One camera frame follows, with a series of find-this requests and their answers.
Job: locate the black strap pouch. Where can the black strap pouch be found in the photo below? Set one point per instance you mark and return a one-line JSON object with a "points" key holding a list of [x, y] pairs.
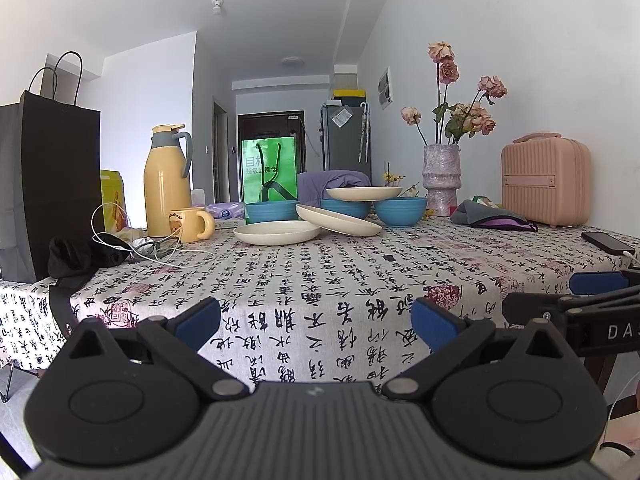
{"points": [[72, 263]]}

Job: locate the purple jacket on chair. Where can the purple jacket on chair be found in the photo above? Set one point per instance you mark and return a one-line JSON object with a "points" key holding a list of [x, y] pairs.
{"points": [[313, 186]]}

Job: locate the grey purple cloth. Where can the grey purple cloth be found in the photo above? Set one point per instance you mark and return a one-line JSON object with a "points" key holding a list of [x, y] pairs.
{"points": [[480, 216]]}

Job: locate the dark entrance door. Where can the dark entrance door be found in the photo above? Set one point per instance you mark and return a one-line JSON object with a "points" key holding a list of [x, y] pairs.
{"points": [[273, 125]]}

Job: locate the grey refrigerator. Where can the grey refrigerator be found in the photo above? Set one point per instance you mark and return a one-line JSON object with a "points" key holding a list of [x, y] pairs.
{"points": [[344, 137]]}

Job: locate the pink textured vase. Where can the pink textured vase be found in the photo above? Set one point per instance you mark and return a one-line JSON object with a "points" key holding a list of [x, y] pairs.
{"points": [[441, 177]]}

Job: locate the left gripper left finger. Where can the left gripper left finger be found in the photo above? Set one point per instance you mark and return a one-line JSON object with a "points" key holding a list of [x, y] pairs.
{"points": [[174, 344]]}

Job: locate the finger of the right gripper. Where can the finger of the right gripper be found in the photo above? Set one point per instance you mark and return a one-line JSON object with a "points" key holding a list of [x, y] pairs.
{"points": [[595, 283], [526, 303]]}

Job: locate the blue bowl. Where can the blue bowl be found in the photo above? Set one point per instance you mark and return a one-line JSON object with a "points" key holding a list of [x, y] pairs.
{"points": [[354, 209], [278, 210], [401, 211]]}

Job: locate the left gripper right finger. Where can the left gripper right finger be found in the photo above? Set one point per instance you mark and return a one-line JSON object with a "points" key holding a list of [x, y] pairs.
{"points": [[452, 341]]}

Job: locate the ceiling lamp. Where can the ceiling lamp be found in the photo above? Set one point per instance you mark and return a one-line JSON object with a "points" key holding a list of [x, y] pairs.
{"points": [[292, 61]]}

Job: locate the cream plate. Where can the cream plate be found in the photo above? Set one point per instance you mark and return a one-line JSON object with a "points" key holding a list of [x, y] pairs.
{"points": [[277, 233], [364, 193], [337, 223]]}

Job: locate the yellow artificial flower branch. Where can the yellow artificial flower branch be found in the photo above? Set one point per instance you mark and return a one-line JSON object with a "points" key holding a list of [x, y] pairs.
{"points": [[391, 179]]}

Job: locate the black paper bag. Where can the black paper bag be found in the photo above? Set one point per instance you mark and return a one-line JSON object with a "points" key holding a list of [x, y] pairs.
{"points": [[50, 180]]}

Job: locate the calligraphy print tablecloth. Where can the calligraphy print tablecloth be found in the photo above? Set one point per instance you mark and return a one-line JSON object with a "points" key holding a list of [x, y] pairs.
{"points": [[338, 307]]}

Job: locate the yellow bear mug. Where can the yellow bear mug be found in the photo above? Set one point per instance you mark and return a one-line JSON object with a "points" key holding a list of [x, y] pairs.
{"points": [[191, 225]]}

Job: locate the pink small suitcase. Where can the pink small suitcase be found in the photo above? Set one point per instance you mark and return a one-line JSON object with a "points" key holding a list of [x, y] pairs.
{"points": [[547, 179]]}

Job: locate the yellow thermos jug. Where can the yellow thermos jug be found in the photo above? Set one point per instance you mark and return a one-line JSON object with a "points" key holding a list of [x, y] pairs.
{"points": [[166, 177]]}

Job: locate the yellow box on fridge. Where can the yellow box on fridge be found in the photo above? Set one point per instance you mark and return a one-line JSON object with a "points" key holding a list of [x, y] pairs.
{"points": [[341, 94]]}

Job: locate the purple tissue pack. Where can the purple tissue pack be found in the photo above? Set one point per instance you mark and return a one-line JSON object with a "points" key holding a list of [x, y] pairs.
{"points": [[226, 211]]}

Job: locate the green paper bag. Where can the green paper bag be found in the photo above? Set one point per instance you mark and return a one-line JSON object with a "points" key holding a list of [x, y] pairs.
{"points": [[269, 169]]}

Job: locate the black smartphone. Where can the black smartphone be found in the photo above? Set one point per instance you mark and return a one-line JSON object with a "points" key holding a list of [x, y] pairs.
{"points": [[607, 243]]}

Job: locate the yellow snack box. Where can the yellow snack box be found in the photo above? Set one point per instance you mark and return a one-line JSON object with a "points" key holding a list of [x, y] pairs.
{"points": [[113, 199]]}

